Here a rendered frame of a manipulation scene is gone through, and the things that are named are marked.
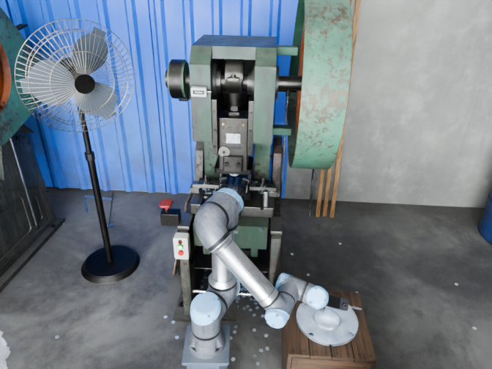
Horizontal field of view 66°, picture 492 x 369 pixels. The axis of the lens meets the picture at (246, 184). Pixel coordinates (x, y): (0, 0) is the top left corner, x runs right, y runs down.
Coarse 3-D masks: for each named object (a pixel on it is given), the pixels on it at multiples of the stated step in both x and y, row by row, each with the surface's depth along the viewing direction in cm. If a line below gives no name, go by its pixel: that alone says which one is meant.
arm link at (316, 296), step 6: (306, 288) 137; (312, 288) 134; (318, 288) 134; (306, 294) 136; (312, 294) 134; (318, 294) 133; (324, 294) 133; (306, 300) 136; (312, 300) 133; (318, 300) 133; (324, 300) 133; (312, 306) 133; (318, 306) 132; (324, 306) 136
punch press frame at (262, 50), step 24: (192, 48) 173; (216, 48) 173; (240, 48) 172; (264, 48) 171; (192, 72) 172; (216, 72) 180; (264, 72) 170; (264, 96) 175; (192, 120) 183; (264, 120) 181; (264, 144) 219; (264, 168) 226; (240, 240) 202; (264, 240) 201
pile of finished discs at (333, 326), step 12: (300, 312) 184; (312, 312) 184; (324, 312) 184; (336, 312) 185; (348, 312) 185; (300, 324) 178; (312, 324) 178; (324, 324) 177; (336, 324) 177; (348, 324) 178; (312, 336) 173; (324, 336) 172; (336, 336) 172; (348, 336) 172
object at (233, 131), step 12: (228, 120) 187; (240, 120) 186; (228, 132) 189; (240, 132) 189; (228, 144) 193; (240, 144) 192; (228, 156) 194; (240, 156) 194; (228, 168) 196; (240, 168) 196
